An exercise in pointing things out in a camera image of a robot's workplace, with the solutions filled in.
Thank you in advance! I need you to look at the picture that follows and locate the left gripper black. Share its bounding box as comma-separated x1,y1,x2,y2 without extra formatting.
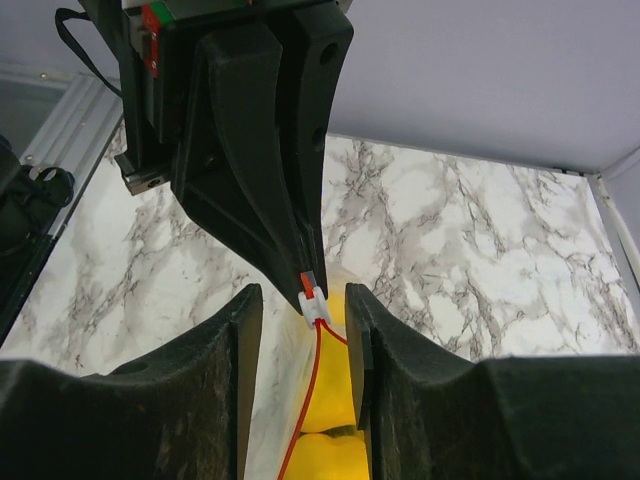
54,1,310,309

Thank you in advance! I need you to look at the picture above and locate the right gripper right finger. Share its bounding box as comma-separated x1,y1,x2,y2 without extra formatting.
345,283,639,479

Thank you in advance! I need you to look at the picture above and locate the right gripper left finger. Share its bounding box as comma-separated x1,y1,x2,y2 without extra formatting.
1,284,263,479

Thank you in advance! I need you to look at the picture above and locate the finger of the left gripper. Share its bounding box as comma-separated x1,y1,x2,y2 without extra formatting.
271,4,354,293

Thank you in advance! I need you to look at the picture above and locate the yellow orange fruit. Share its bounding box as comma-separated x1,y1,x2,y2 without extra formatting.
298,272,357,434

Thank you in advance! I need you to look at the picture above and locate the clear bag red zipper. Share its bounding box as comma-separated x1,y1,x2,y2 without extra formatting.
244,265,370,479

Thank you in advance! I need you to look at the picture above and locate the yellow bell pepper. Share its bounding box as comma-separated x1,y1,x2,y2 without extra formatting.
283,433,370,480

